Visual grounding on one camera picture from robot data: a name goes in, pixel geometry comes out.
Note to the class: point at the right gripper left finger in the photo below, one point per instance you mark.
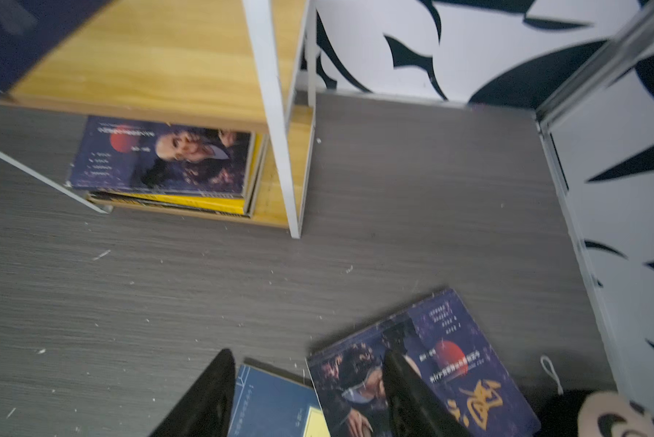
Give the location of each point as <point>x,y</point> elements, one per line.
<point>205,409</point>

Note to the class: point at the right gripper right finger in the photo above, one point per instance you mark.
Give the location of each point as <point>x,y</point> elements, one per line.
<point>414,408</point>

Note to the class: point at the blue book underneath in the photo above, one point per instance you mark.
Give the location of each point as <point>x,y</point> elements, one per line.
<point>268,404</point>

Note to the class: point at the purple book with old man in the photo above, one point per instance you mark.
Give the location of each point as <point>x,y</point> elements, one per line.
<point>143,157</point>

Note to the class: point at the blue book yellow label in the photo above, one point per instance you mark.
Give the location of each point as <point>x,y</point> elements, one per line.
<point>29,30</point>

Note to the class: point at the cartoon boy plush doll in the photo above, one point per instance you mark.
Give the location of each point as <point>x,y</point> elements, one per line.
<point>580,413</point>

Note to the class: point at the wooden white-framed bookshelf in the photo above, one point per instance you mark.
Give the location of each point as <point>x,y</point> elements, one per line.
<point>216,64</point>

